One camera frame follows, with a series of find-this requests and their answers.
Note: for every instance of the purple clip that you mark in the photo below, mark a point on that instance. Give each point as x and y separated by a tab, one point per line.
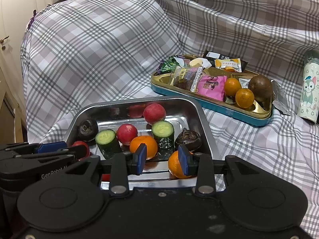
32	18

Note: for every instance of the cartoon print thermos bottle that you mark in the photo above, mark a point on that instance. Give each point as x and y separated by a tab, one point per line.
310	92

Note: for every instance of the black snack packet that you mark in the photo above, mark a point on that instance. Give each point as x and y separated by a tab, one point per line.
210	54

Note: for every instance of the stainless steel tray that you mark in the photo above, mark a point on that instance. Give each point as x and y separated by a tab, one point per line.
179	119

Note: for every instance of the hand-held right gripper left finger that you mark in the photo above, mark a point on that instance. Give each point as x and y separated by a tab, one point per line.
140	158

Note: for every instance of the yellow pastry packet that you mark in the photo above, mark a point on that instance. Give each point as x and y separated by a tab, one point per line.
229	64

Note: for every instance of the orange tangerine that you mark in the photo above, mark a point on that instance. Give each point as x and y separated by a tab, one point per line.
174	166

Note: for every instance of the radish with white root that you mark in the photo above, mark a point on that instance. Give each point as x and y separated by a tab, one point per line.
127	134

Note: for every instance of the brown round fruit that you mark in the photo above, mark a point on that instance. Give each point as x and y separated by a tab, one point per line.
260	88

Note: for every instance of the small white packet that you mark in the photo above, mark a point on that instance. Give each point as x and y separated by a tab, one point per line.
243	81

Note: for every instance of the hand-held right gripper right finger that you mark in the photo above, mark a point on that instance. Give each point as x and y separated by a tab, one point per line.
184	160

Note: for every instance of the blue and gold tin tray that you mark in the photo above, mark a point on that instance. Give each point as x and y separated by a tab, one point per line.
224	112

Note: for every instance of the red tomato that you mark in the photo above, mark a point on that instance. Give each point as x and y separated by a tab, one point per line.
81	147
106	176

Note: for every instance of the grey checked cloth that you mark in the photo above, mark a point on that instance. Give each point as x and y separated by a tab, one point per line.
99	54

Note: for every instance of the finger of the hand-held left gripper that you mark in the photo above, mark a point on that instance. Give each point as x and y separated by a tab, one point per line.
51	147
79	151

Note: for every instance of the pink snack packet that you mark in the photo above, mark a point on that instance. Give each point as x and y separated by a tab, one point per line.
211	86

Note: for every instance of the round dark water chestnut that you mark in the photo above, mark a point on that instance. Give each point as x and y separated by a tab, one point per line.
87	128

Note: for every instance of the white and yellow candy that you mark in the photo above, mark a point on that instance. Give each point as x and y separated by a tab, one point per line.
198	61

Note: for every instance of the green candy wrapper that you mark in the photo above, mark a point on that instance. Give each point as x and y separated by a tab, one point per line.
168	66

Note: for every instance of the silver foil packet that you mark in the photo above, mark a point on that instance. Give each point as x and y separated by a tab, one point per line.
280	102

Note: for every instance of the tangerine with green stem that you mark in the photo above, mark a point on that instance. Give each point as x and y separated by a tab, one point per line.
152	148

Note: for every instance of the clear brown snack packet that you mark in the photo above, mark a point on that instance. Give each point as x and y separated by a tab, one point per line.
185	78

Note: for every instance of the cucumber piece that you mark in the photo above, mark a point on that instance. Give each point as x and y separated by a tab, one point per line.
108	143
163	134

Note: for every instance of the red radish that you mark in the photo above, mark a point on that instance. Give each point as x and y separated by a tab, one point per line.
154	113

